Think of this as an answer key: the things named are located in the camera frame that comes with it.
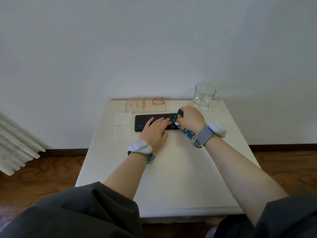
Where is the person's right forearm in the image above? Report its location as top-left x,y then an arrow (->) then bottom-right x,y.
205,136 -> 289,226

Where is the blue card yellow star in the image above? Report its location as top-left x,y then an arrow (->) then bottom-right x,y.
172,108 -> 196,140

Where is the white curtain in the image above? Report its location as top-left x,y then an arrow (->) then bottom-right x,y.
0,111 -> 46,176

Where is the white tracker grey wrist strap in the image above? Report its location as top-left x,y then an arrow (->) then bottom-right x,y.
127,140 -> 157,165
191,122 -> 228,149

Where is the dark grey shirt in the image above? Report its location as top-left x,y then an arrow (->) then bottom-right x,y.
0,181 -> 317,238

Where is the person's left forearm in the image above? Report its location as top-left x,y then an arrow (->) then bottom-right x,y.
103,153 -> 148,201

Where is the clear phone case red print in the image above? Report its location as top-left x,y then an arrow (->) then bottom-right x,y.
124,98 -> 167,114

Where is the person's right hand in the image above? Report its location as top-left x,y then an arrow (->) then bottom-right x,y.
176,105 -> 206,135

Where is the glass mug with water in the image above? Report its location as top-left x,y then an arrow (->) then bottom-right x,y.
192,83 -> 221,112

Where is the person's left hand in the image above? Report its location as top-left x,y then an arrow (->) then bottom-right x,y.
139,117 -> 173,154

